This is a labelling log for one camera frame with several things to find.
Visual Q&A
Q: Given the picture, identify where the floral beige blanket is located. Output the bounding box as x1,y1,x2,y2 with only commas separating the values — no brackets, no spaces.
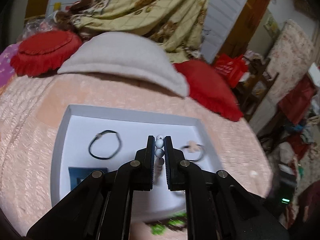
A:
54,0,209,63

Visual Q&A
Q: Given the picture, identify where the white bead bracelet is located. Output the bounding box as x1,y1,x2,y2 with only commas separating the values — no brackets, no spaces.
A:
153,134,166,184

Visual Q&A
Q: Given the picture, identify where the grey beige pillow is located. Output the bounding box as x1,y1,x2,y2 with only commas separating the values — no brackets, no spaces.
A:
57,31,189,98

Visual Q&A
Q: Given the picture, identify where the red fringed cushion right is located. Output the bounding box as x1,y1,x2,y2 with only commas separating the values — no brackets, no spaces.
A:
174,60,243,122

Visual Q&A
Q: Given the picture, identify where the dark wooden chair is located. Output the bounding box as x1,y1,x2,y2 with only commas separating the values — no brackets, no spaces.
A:
233,58,279,122

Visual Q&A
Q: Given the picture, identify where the purple floral sheet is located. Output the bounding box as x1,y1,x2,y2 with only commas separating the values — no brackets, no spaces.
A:
0,42,20,88

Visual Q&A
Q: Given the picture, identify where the blue hair claw clip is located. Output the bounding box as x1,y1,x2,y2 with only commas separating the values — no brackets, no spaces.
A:
68,167,108,190

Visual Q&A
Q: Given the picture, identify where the red fringed cushion left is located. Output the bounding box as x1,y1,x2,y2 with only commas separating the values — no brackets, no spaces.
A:
10,30,82,77

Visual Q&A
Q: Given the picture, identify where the pink quilted bedspread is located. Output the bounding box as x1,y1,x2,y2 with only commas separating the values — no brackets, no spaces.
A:
1,74,272,235

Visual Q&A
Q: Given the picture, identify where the green brown bead bracelet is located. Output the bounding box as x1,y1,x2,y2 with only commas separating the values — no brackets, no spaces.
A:
149,211,188,235

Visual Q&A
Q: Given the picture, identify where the pink clover hair tie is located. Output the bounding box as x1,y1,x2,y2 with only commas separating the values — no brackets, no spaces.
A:
180,140,207,162

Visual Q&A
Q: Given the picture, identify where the white cardboard tray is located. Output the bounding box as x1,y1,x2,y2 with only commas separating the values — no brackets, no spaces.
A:
50,105,222,205

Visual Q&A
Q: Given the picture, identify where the black elastic hair tie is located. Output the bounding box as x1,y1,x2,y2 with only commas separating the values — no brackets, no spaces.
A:
88,129,122,160

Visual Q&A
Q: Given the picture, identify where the red shopping bag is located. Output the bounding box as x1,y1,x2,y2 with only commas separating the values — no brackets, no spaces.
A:
213,54,248,88

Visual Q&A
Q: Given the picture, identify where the red fringed cushion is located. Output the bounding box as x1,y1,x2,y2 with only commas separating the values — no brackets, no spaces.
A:
174,60,243,122
10,30,82,77

